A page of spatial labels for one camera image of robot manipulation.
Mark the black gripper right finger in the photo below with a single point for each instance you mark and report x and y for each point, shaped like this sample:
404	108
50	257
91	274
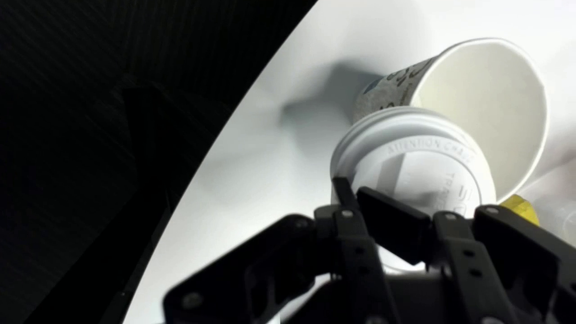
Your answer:
397	227

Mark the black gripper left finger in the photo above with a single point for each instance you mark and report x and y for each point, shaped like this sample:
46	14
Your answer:
271	275

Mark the white plastic cup lid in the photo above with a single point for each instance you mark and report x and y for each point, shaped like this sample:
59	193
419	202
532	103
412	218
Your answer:
421	149

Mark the printed paper coffee cup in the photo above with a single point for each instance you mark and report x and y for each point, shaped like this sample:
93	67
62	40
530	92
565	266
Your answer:
487	101

